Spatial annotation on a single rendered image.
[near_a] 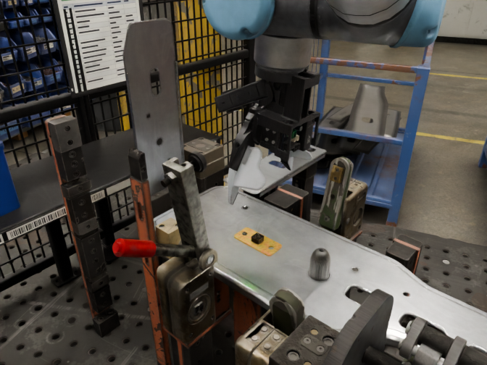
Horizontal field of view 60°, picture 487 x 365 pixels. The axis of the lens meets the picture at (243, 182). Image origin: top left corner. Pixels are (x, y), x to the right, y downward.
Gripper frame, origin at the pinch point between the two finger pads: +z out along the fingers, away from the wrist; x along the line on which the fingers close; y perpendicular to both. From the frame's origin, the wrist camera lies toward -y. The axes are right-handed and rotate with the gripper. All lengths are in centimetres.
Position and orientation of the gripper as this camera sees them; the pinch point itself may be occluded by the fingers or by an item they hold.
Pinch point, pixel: (258, 185)
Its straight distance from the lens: 68.5
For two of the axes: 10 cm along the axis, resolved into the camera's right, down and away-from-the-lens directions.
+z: -0.5, 8.5, 5.3
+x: 6.6, -3.7, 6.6
